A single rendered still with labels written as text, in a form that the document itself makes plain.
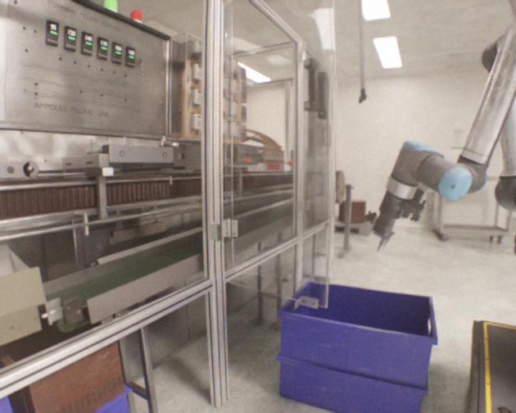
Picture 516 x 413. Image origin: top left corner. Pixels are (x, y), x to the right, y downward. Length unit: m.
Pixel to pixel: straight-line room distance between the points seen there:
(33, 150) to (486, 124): 1.43
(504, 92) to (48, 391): 1.41
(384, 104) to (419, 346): 5.17
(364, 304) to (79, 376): 1.21
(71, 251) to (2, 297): 0.42
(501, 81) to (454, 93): 5.05
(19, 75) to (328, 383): 1.66
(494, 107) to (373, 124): 5.05
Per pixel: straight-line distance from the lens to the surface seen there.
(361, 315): 1.60
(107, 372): 1.02
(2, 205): 0.93
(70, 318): 0.87
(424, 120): 5.93
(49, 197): 0.97
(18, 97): 1.33
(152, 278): 1.02
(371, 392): 1.35
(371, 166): 5.92
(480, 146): 1.00
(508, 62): 1.01
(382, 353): 1.25
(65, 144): 1.30
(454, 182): 0.88
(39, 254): 1.36
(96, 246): 1.17
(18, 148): 1.23
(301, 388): 1.43
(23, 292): 0.82
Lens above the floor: 0.99
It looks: 7 degrees down
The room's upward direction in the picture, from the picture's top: straight up
